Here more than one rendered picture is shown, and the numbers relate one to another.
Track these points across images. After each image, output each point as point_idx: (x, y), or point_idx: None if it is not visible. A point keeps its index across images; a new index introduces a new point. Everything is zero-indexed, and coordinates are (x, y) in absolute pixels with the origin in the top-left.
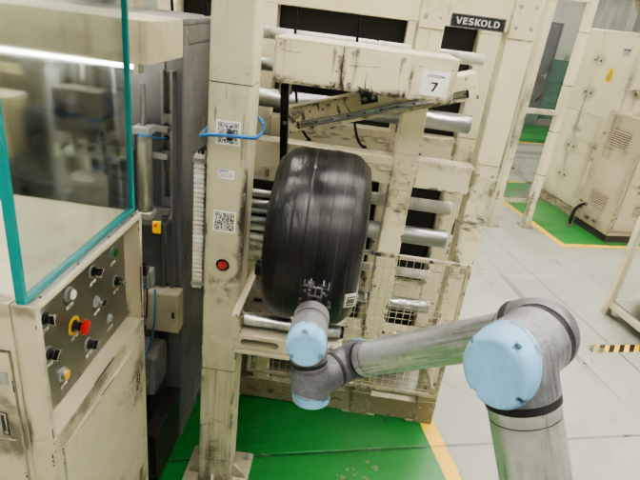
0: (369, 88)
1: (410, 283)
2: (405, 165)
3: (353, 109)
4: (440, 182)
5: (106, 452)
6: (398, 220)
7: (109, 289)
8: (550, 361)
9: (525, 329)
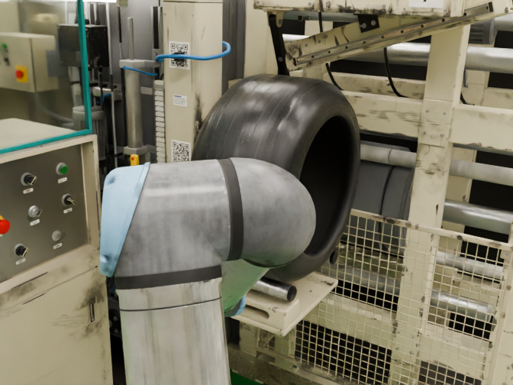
0: (350, 5)
1: (435, 264)
2: (436, 112)
3: (353, 38)
4: (484, 135)
5: (30, 368)
6: (431, 185)
7: (56, 205)
8: (159, 211)
9: (146, 166)
